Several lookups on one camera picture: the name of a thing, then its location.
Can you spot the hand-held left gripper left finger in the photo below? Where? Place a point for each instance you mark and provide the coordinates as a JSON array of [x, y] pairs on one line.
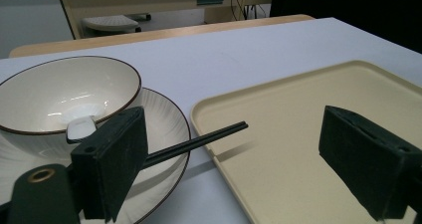
[[109, 164]]

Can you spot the black chopstick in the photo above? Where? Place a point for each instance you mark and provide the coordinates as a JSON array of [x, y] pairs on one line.
[[199, 140], [200, 145]]

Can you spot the light wooden table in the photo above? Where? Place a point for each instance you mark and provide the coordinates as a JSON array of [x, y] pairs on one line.
[[132, 38]]

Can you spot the white ceramic spoon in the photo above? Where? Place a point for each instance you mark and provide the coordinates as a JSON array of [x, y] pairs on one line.
[[81, 128]]

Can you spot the white bowl with brown rim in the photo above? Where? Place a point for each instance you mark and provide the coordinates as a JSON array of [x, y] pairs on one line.
[[49, 91]]

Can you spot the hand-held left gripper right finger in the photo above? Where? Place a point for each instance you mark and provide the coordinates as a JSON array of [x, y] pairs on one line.
[[365, 157]]

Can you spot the grey footrest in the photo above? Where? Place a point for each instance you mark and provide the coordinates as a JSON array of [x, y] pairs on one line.
[[109, 22]]

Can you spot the white plate with brown rim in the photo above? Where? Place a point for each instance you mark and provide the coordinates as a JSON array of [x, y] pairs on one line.
[[164, 117]]

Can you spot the beige plastic tray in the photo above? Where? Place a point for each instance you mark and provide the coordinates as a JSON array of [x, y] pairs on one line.
[[298, 101]]

